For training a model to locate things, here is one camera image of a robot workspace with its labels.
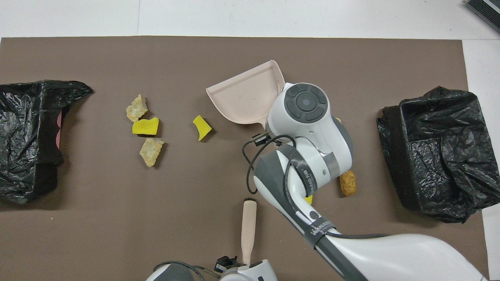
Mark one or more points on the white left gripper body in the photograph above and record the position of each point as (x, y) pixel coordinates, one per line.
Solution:
(250, 273)

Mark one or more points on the beige hand brush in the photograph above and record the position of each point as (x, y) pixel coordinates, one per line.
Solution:
(249, 222)

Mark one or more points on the notched yellow sponge piece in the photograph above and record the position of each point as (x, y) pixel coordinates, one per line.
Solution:
(309, 199)

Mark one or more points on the brown bread roll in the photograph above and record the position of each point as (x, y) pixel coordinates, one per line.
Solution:
(348, 185)

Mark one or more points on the beige plastic dustpan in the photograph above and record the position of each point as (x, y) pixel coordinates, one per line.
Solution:
(242, 97)

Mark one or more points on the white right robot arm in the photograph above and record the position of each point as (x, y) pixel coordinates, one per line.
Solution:
(308, 103)

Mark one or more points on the black plastic trash bag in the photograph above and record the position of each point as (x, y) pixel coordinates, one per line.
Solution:
(441, 156)
(23, 175)

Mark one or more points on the pink plastic bin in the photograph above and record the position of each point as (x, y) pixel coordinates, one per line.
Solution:
(58, 128)

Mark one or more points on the brown table mat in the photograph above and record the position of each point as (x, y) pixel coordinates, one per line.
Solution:
(117, 234)

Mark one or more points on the dark ribbed panel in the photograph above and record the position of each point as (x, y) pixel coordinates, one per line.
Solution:
(486, 8)

